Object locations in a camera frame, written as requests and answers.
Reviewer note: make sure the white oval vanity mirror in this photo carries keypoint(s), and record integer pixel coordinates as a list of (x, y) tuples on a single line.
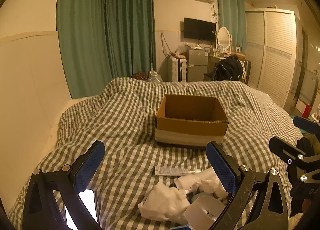
[(224, 38)]

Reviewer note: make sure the brown patterned bag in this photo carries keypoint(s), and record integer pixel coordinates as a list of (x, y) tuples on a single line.
[(140, 76)]

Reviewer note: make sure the black clothes on chair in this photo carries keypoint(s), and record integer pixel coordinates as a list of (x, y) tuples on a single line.
[(229, 69)]

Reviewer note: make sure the wooden dressing table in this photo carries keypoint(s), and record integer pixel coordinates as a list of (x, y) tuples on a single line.
[(211, 68)]

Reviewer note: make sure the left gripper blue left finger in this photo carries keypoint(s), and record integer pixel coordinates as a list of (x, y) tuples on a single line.
[(86, 165)]

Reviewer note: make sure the large green curtain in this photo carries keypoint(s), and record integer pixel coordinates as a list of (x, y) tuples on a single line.
[(104, 39)]

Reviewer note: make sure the white ointment tube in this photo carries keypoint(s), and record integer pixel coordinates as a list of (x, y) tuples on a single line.
[(168, 171)]

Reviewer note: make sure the white louvred wardrobe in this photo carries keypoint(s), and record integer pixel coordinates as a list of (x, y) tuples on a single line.
[(271, 48)]

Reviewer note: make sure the small green curtain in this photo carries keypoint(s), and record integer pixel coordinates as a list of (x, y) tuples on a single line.
[(232, 16)]

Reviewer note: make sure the clear water jug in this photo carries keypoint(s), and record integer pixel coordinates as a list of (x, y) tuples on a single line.
[(154, 77)]

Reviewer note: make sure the white suitcase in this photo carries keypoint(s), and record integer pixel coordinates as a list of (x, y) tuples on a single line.
[(177, 69)]

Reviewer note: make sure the silver mini fridge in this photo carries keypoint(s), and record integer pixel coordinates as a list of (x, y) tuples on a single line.
[(196, 65)]

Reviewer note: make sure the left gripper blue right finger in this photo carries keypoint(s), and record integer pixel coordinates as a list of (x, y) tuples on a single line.
[(225, 167)]

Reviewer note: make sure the white tape roll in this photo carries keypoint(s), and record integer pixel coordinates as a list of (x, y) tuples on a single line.
[(203, 212)]

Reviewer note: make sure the red bottle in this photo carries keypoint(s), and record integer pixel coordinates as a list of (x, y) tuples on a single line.
[(306, 111)]

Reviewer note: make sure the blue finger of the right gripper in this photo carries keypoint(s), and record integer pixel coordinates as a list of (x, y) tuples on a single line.
[(306, 125), (285, 151)]

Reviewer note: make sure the white sock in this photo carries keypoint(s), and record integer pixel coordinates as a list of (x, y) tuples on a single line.
[(164, 204)]

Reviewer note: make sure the brown cardboard box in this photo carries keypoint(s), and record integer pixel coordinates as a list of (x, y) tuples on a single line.
[(191, 121)]

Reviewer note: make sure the black wall television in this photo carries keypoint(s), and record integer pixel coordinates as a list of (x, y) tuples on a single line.
[(199, 29)]

